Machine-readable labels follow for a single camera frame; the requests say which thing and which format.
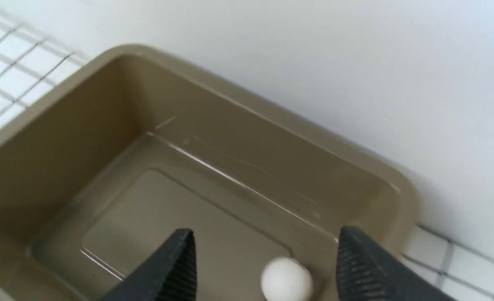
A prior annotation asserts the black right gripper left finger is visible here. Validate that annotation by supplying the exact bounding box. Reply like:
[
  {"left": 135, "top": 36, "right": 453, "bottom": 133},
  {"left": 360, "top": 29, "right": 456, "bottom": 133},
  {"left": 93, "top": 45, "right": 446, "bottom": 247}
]
[{"left": 101, "top": 228, "right": 197, "bottom": 301}]

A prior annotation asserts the olive plastic storage bin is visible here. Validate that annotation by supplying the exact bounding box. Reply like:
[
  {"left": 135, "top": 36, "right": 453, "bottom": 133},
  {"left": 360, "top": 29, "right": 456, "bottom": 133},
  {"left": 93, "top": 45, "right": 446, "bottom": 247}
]
[{"left": 0, "top": 45, "right": 420, "bottom": 301}]

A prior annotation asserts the white black-grid tablecloth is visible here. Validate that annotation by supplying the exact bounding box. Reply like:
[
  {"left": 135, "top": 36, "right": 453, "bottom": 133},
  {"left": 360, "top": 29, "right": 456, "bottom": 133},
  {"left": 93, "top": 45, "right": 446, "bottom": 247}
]
[{"left": 0, "top": 11, "right": 494, "bottom": 301}]

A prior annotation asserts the white ping-pong ball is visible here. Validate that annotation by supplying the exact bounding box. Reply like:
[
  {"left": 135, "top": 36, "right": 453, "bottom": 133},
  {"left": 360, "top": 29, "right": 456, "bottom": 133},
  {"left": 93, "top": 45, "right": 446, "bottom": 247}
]
[{"left": 260, "top": 257, "right": 313, "bottom": 301}]

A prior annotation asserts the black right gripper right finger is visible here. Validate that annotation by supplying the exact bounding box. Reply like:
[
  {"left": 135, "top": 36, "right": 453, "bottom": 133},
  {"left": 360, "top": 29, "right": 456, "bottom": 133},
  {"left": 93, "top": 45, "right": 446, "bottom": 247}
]
[{"left": 336, "top": 225, "right": 453, "bottom": 301}]

